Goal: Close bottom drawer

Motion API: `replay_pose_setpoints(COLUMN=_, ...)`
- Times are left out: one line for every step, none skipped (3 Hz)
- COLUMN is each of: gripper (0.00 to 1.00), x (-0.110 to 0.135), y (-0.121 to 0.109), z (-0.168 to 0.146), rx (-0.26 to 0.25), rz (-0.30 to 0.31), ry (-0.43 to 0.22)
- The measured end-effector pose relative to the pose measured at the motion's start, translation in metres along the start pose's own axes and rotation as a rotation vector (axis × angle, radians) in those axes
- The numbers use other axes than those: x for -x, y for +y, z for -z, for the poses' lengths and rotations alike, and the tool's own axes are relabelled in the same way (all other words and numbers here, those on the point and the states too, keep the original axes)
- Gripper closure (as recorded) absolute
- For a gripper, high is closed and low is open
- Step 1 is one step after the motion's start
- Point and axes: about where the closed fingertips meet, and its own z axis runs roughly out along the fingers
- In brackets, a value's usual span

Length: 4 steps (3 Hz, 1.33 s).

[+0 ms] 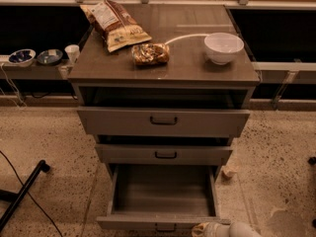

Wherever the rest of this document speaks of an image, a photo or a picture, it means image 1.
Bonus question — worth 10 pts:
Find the grey middle drawer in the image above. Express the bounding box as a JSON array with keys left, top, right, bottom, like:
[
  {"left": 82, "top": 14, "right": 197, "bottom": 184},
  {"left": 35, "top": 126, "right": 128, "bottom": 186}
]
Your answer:
[{"left": 96, "top": 144, "right": 232, "bottom": 166}]

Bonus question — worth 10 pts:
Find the dark blue bowl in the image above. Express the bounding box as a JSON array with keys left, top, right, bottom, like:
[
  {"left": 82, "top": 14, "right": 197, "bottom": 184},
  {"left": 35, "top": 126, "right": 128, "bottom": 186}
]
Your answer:
[{"left": 37, "top": 49, "right": 63, "bottom": 65}]

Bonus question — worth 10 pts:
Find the grey drawer cabinet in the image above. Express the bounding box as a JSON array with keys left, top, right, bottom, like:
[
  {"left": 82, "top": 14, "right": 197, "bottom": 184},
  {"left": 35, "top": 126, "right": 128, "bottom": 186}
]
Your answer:
[{"left": 67, "top": 3, "right": 262, "bottom": 183}]

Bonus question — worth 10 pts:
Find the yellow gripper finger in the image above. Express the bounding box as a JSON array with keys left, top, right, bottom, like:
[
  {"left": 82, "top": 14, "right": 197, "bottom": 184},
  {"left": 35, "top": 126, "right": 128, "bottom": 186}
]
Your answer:
[{"left": 192, "top": 223, "right": 207, "bottom": 237}]

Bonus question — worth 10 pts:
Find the grey side shelf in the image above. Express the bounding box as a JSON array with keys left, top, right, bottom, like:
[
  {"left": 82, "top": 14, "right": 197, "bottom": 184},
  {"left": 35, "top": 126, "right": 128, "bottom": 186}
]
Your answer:
[{"left": 0, "top": 55, "right": 72, "bottom": 80}]

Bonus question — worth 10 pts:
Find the blue patterned bowl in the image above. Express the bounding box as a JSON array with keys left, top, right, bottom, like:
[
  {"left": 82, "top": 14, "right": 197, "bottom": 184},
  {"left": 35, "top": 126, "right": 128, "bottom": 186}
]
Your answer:
[{"left": 9, "top": 48, "right": 36, "bottom": 67}]

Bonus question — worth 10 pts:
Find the grey bottom drawer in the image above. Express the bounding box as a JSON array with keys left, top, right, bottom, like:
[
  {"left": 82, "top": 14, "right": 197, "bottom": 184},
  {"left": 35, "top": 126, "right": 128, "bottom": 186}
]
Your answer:
[{"left": 97, "top": 164, "right": 230, "bottom": 232}]

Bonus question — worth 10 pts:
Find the white bowl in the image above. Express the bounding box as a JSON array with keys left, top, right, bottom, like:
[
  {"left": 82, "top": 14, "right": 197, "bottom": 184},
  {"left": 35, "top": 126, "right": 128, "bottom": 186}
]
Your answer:
[{"left": 204, "top": 33, "right": 244, "bottom": 65}]

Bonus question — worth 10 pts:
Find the clear snack packet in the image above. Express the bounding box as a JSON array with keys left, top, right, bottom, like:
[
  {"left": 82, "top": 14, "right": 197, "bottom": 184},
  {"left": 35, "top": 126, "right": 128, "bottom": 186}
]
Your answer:
[{"left": 131, "top": 43, "right": 170, "bottom": 65}]

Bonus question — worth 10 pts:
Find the black stand leg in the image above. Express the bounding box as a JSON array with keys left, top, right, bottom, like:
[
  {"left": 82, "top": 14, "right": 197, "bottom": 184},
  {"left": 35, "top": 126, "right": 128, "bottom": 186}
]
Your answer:
[{"left": 0, "top": 160, "right": 50, "bottom": 232}]

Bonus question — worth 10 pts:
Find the brown chip bag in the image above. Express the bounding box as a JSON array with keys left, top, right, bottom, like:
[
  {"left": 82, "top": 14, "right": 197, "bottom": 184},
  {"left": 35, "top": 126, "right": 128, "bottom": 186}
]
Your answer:
[{"left": 80, "top": 0, "right": 151, "bottom": 52}]

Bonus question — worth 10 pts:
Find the crumpled paper scrap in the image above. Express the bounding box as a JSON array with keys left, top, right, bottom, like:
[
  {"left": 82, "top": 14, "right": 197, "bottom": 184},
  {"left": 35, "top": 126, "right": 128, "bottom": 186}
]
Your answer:
[{"left": 221, "top": 166, "right": 237, "bottom": 180}]

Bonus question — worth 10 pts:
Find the black floor cable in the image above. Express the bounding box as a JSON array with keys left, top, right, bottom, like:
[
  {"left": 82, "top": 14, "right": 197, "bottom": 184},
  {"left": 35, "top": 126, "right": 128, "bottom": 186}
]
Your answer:
[{"left": 0, "top": 149, "right": 64, "bottom": 237}]

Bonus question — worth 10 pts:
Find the grey drawer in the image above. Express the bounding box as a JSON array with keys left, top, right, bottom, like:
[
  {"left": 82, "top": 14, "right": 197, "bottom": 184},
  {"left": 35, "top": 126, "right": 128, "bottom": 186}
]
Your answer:
[
  {"left": 78, "top": 107, "right": 250, "bottom": 137},
  {"left": 97, "top": 164, "right": 230, "bottom": 232},
  {"left": 96, "top": 144, "right": 232, "bottom": 166}
]

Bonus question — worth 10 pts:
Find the white paper cup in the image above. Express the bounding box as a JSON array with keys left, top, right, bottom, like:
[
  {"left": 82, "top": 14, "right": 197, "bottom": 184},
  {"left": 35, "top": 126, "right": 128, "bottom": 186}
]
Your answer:
[{"left": 64, "top": 44, "right": 80, "bottom": 63}]

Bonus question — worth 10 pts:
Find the grey top drawer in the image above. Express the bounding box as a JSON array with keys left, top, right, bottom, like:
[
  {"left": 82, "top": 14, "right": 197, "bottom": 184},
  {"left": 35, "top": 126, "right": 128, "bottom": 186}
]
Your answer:
[{"left": 78, "top": 107, "right": 250, "bottom": 137}]

